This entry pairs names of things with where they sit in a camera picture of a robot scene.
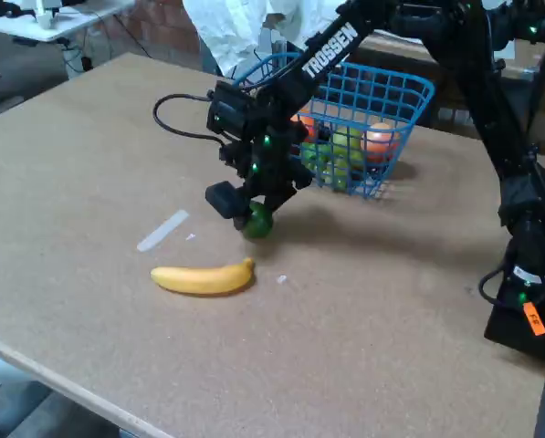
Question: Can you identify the yellow toy banana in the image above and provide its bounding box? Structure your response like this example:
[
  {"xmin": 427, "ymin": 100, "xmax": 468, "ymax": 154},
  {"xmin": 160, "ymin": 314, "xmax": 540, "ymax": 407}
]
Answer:
[{"xmin": 150, "ymin": 256, "xmax": 257, "ymax": 297}]

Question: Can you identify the light green toy pear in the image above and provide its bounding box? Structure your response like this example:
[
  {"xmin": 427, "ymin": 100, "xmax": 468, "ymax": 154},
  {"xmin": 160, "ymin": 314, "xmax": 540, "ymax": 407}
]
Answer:
[{"xmin": 330, "ymin": 126, "xmax": 364, "ymax": 166}]

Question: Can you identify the looped black camera cable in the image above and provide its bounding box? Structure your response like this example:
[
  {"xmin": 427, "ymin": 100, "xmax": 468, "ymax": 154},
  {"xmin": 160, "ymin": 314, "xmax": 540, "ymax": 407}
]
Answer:
[{"xmin": 152, "ymin": 92, "xmax": 227, "ymax": 148}]

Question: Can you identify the orange toy fruit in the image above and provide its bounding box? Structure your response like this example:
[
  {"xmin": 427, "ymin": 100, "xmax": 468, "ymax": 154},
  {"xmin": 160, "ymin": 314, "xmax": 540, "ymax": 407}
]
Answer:
[{"xmin": 292, "ymin": 113, "xmax": 320, "ymax": 144}]

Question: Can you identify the long white tape strip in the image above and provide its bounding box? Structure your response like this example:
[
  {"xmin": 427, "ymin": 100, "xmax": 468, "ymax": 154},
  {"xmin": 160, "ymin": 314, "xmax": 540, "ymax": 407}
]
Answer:
[{"xmin": 136, "ymin": 208, "xmax": 191, "ymax": 253}]

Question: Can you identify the orange label tag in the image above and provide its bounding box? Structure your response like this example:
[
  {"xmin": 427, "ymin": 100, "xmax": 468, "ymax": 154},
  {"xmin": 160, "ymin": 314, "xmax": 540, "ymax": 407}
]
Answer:
[{"xmin": 522, "ymin": 300, "xmax": 545, "ymax": 338}]

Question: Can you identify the round green toy fruit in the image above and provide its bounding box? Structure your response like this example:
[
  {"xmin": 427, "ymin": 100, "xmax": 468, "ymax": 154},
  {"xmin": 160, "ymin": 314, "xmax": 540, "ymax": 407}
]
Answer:
[{"xmin": 241, "ymin": 203, "xmax": 275, "ymax": 241}]

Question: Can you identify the orange-red toy pomegranate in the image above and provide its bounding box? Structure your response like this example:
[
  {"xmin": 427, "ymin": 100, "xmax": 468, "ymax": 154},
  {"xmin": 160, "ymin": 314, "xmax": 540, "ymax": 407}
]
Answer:
[{"xmin": 360, "ymin": 120, "xmax": 402, "ymax": 164}]

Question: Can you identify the person in white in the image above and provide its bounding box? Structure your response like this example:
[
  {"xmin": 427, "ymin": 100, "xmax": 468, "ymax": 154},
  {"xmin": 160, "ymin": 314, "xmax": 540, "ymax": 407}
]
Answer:
[{"xmin": 182, "ymin": 0, "xmax": 346, "ymax": 79}]

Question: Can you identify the blue wire basket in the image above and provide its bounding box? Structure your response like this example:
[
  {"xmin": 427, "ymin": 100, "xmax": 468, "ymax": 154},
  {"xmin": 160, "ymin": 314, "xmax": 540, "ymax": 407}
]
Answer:
[{"xmin": 229, "ymin": 51, "xmax": 436, "ymax": 200}]

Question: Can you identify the wooden background bench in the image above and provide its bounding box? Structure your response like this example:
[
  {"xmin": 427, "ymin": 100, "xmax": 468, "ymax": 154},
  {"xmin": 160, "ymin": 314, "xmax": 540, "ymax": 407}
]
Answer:
[{"xmin": 349, "ymin": 29, "xmax": 545, "ymax": 138}]

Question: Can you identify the white background desk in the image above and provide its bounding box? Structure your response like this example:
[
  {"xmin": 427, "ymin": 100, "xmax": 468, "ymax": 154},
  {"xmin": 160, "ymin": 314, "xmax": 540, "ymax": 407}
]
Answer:
[{"xmin": 0, "ymin": 0, "xmax": 137, "ymax": 45}]

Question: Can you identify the green toy grapes bunch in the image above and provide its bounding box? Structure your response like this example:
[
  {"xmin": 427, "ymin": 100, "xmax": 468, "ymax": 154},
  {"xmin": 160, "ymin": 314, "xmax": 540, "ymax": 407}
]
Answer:
[{"xmin": 300, "ymin": 142, "xmax": 349, "ymax": 192}]

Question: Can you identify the black base power cable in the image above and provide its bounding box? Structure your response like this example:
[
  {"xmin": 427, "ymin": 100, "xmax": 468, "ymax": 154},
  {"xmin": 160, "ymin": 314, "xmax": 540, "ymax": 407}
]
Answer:
[{"xmin": 478, "ymin": 267, "xmax": 516, "ymax": 312}]

